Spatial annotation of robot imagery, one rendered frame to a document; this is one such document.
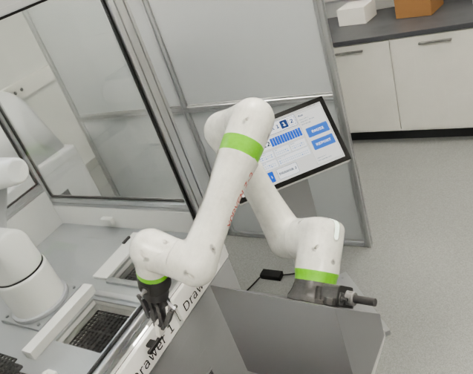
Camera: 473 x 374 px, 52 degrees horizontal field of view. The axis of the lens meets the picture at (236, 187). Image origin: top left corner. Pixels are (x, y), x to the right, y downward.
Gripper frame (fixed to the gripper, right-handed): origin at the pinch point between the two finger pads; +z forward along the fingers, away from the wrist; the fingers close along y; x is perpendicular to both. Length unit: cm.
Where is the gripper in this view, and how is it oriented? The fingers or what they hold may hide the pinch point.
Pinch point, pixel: (160, 326)
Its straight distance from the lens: 155.4
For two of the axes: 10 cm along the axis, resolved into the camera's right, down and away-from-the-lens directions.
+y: 9.0, 3.0, -3.2
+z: -0.3, 7.7, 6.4
